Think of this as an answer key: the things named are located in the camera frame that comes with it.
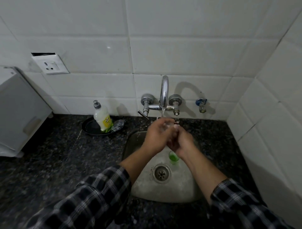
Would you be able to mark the person's left hand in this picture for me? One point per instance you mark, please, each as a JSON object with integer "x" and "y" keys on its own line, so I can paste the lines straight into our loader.
{"x": 154, "y": 139}

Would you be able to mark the person's right hand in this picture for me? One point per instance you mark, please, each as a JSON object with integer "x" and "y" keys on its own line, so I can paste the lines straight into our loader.
{"x": 184, "y": 145}

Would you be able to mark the white wall socket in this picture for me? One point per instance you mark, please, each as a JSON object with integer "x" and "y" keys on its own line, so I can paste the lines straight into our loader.
{"x": 50, "y": 65}

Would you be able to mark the metal sink drain strainer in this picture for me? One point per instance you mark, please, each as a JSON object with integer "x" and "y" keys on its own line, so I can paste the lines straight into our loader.
{"x": 161, "y": 173}

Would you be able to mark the person's right fingers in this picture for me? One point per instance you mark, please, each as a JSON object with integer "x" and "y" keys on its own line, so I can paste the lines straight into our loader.
{"x": 173, "y": 141}

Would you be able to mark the crumpled scrubber pad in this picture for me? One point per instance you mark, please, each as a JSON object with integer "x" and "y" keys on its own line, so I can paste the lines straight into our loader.
{"x": 118, "y": 125}

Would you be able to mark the white box appliance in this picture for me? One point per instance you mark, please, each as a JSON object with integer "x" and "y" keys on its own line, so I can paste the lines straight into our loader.
{"x": 21, "y": 113}

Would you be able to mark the black round plate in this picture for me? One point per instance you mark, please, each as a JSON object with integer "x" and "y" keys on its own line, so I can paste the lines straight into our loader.
{"x": 90, "y": 127}

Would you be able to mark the steel sink basin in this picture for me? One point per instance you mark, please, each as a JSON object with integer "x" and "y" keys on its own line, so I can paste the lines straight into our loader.
{"x": 179, "y": 186}

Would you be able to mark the chrome wall faucet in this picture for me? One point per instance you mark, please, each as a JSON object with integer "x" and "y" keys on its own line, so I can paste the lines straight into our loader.
{"x": 164, "y": 94}

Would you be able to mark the dish soap bottle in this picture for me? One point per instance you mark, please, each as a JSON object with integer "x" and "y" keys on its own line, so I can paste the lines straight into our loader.
{"x": 102, "y": 118}

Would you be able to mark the person's right forearm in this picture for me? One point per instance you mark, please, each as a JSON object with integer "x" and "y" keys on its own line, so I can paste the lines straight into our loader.
{"x": 203, "y": 172}

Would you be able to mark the person's left forearm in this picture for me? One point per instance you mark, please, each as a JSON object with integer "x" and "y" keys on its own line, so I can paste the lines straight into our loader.
{"x": 134, "y": 166}

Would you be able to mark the person's left fingers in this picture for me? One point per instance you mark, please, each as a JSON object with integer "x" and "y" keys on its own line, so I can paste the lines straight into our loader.
{"x": 164, "y": 123}

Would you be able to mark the small green cup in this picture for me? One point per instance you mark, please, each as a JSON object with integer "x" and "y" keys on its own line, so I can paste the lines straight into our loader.
{"x": 174, "y": 159}

